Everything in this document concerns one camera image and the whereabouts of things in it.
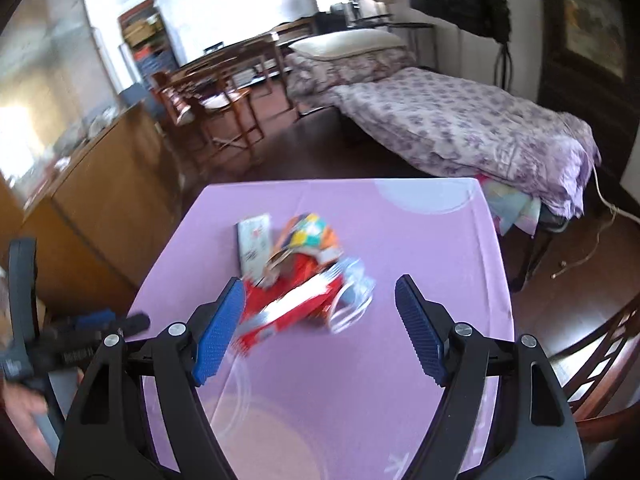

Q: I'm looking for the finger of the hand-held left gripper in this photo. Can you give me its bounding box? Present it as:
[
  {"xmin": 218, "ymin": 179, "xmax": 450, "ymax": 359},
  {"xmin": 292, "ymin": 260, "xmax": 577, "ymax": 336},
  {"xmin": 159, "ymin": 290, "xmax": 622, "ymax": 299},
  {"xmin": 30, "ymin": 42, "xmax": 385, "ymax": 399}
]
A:
[
  {"xmin": 35, "ymin": 314, "xmax": 152, "ymax": 375},
  {"xmin": 47, "ymin": 310, "xmax": 118, "ymax": 335}
]

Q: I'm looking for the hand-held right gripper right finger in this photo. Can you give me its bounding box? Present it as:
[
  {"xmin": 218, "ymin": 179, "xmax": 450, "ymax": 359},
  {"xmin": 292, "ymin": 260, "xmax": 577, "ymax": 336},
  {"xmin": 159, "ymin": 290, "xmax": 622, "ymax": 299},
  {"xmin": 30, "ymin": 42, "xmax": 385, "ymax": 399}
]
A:
[{"xmin": 395, "ymin": 274, "xmax": 586, "ymax": 480}]

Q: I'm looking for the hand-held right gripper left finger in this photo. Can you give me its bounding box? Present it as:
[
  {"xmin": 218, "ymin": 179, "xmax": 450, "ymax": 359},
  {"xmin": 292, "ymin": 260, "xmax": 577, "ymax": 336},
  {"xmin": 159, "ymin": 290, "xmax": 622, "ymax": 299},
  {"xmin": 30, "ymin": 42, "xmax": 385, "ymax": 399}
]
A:
[{"xmin": 55, "ymin": 276, "xmax": 246, "ymax": 480}]

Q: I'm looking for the red foil snack bag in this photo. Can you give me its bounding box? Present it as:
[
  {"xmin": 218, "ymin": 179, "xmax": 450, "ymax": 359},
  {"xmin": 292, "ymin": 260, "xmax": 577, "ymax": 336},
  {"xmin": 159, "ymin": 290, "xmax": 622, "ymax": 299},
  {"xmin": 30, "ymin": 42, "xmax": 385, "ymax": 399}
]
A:
[{"xmin": 231, "ymin": 255, "xmax": 347, "ymax": 357}]

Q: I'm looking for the white printed packet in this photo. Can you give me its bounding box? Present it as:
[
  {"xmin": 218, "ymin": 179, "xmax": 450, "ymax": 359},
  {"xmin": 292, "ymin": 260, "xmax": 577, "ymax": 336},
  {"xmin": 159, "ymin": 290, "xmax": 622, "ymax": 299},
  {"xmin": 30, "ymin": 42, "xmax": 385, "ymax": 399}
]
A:
[{"xmin": 236, "ymin": 213, "xmax": 274, "ymax": 279}]

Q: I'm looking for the colourful snack bag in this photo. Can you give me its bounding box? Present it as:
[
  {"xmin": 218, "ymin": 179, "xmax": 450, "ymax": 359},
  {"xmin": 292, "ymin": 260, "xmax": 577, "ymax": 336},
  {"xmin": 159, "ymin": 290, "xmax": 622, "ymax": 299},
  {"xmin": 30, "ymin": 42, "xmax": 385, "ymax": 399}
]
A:
[{"xmin": 271, "ymin": 213, "xmax": 344, "ymax": 281}]

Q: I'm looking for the person's left hand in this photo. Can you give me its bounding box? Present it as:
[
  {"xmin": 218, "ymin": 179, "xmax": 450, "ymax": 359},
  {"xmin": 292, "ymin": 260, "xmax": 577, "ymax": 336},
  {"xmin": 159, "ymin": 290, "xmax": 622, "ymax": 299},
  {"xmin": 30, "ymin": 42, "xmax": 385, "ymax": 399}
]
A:
[{"xmin": 0, "ymin": 381, "xmax": 48, "ymax": 428}]

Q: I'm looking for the large light wooden cabinet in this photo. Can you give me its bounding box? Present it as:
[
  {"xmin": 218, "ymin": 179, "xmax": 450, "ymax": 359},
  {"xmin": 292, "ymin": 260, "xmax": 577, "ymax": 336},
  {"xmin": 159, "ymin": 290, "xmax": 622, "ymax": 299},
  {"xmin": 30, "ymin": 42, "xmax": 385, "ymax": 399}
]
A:
[{"xmin": 0, "ymin": 102, "xmax": 187, "ymax": 307}]

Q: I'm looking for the purple tablecloth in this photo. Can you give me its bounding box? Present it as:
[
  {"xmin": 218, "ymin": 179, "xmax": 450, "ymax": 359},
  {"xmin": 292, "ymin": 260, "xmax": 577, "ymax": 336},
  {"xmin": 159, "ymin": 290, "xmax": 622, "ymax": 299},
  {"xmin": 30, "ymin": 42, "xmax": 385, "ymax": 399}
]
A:
[{"xmin": 120, "ymin": 177, "xmax": 516, "ymax": 480}]

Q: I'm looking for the colourful cloth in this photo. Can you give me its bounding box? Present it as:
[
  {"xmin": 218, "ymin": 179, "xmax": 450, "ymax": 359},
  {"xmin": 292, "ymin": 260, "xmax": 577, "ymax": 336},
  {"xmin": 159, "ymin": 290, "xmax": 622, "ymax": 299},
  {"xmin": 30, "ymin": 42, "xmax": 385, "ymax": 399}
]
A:
[{"xmin": 480, "ymin": 175, "xmax": 544, "ymax": 234}]

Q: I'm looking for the dark wooden chair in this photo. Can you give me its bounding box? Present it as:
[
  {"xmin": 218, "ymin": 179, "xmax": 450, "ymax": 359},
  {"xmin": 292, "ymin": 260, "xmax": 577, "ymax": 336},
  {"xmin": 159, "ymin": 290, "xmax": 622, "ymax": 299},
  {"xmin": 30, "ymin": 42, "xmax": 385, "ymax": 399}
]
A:
[{"xmin": 545, "ymin": 294, "xmax": 640, "ymax": 442}]

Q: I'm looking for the floral bed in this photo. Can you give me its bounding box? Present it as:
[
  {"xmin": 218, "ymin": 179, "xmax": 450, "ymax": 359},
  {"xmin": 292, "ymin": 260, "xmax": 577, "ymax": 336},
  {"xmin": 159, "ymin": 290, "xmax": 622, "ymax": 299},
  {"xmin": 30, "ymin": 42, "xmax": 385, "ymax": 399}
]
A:
[{"xmin": 295, "ymin": 67, "xmax": 602, "ymax": 221}]

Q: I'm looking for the carved wooden chair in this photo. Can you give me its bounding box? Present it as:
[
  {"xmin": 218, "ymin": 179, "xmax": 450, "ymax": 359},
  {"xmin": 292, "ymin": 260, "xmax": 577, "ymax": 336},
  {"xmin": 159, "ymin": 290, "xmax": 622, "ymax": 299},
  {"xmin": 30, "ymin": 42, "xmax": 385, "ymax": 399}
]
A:
[{"xmin": 187, "ymin": 72, "xmax": 266, "ymax": 153}]

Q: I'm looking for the black coat stand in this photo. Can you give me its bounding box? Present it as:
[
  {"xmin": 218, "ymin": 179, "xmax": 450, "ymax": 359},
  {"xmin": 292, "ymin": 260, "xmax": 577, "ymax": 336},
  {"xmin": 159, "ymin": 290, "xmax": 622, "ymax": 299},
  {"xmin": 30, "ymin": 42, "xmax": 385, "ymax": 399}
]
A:
[{"xmin": 492, "ymin": 35, "xmax": 516, "ymax": 94}]

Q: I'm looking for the shelf with boxes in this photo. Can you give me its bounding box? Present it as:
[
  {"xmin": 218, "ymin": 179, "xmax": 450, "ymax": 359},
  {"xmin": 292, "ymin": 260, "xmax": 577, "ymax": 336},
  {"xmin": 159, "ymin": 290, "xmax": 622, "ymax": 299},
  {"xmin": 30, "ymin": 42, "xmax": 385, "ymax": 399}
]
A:
[{"xmin": 118, "ymin": 0, "xmax": 179, "ymax": 92}]

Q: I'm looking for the wooden table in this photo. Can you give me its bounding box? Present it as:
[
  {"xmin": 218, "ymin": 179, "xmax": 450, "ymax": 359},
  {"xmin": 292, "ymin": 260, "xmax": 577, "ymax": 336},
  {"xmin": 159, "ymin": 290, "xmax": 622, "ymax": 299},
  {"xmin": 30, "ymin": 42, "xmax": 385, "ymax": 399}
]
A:
[{"xmin": 170, "ymin": 35, "xmax": 292, "ymax": 111}]

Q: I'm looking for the white pillow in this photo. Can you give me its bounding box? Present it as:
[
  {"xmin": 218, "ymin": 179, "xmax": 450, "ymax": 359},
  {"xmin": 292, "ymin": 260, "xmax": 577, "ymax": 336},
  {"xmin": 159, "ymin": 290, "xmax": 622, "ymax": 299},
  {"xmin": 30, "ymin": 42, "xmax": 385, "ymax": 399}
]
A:
[{"xmin": 290, "ymin": 30, "xmax": 407, "ymax": 63}]

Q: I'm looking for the framed landscape painting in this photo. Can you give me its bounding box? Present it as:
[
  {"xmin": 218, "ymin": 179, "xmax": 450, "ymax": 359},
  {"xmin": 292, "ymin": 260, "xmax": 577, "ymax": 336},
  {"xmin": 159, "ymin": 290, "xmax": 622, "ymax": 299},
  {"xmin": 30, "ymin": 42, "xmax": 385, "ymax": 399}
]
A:
[{"xmin": 540, "ymin": 0, "xmax": 640, "ymax": 82}]

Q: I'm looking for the white cable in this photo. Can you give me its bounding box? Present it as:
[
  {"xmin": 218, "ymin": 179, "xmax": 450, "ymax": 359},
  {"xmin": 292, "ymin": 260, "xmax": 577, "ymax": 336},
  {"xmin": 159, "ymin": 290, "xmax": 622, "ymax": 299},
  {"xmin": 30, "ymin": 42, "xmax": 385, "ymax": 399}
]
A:
[{"xmin": 550, "ymin": 160, "xmax": 640, "ymax": 281}]

